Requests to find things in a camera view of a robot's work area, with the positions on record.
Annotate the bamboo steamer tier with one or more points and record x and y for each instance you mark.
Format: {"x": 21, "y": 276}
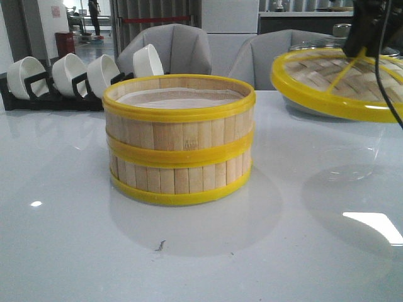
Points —
{"x": 181, "y": 186}
{"x": 179, "y": 137}

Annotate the woven bamboo steamer lid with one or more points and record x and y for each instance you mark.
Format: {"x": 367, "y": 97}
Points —
{"x": 328, "y": 82}

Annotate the paper liner in left tier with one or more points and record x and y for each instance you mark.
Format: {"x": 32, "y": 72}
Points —
{"x": 180, "y": 98}

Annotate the left grey upholstered chair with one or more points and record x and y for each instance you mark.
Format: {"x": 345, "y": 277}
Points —
{"x": 182, "y": 49}

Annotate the grey upholstered chair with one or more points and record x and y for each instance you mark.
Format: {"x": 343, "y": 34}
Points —
{"x": 255, "y": 57}
{"x": 182, "y": 49}

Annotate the white bowl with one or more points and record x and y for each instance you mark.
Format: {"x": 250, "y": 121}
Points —
{"x": 100, "y": 73}
{"x": 64, "y": 70}
{"x": 19, "y": 71}
{"x": 146, "y": 62}

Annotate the grey-green electric cooking pot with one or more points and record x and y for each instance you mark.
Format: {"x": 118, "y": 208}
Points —
{"x": 306, "y": 110}

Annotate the right grey upholstered chair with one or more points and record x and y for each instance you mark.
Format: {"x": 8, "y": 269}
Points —
{"x": 255, "y": 57}

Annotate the white cabinet in background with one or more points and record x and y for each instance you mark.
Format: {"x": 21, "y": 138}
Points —
{"x": 228, "y": 25}

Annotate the red barrier tape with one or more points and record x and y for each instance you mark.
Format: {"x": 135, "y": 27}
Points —
{"x": 156, "y": 20}

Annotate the black dish rack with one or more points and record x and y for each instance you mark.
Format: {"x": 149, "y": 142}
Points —
{"x": 44, "y": 94}

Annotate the red bin in background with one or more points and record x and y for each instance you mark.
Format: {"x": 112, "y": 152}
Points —
{"x": 65, "y": 43}

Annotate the person standing in background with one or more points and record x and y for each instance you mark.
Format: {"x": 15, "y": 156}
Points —
{"x": 94, "y": 12}

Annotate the glass pot lid with knob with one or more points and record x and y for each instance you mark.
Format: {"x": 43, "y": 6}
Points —
{"x": 341, "y": 34}

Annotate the white bowl far left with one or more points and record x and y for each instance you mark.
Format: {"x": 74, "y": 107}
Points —
{"x": 19, "y": 71}

